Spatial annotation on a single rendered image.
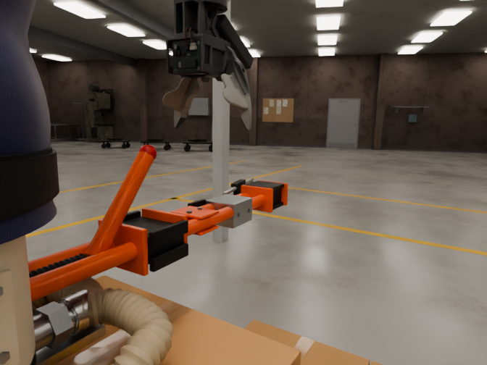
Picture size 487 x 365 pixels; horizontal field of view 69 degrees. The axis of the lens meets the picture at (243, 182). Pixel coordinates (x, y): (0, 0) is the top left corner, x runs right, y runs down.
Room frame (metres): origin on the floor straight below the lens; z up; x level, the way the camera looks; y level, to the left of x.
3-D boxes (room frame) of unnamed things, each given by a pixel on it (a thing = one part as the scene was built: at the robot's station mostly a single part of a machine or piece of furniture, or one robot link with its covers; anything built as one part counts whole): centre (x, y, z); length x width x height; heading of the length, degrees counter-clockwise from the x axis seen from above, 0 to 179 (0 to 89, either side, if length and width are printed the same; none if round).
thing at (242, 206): (0.65, 0.03, 1.07); 0.07 x 0.07 x 0.04; 60
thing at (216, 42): (0.58, 0.07, 1.36); 0.09 x 0.08 x 0.12; 149
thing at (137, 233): (0.46, 0.13, 1.07); 0.10 x 0.08 x 0.06; 60
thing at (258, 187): (0.76, -0.05, 1.07); 0.08 x 0.07 x 0.05; 150
